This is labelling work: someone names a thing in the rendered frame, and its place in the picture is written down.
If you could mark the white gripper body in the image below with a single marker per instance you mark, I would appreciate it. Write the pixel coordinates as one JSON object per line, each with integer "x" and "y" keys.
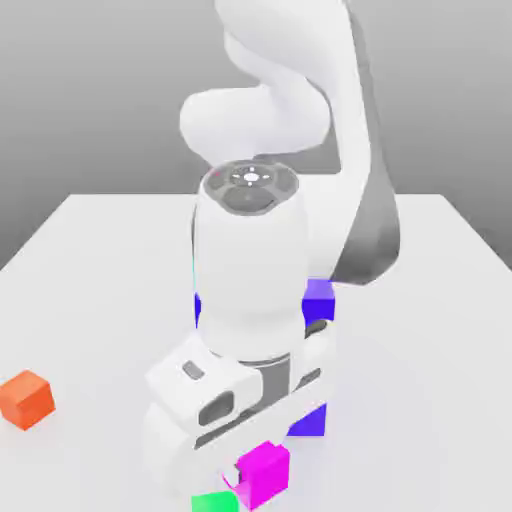
{"x": 256, "y": 430}

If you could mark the small magenta cube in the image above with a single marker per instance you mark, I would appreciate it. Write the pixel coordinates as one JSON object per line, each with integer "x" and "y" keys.
{"x": 266, "y": 472}

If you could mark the small green cube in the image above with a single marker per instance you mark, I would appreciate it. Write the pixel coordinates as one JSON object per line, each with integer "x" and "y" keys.
{"x": 214, "y": 503}

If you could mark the small orange cube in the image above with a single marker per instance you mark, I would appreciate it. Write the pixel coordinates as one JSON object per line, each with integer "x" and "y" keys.
{"x": 26, "y": 400}

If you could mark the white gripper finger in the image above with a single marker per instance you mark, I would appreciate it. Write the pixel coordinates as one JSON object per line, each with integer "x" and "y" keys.
{"x": 230, "y": 476}

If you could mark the large blue box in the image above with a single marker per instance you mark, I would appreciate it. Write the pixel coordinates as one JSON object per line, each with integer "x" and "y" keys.
{"x": 318, "y": 302}

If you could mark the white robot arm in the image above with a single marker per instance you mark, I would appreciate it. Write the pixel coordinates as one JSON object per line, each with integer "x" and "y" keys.
{"x": 248, "y": 260}

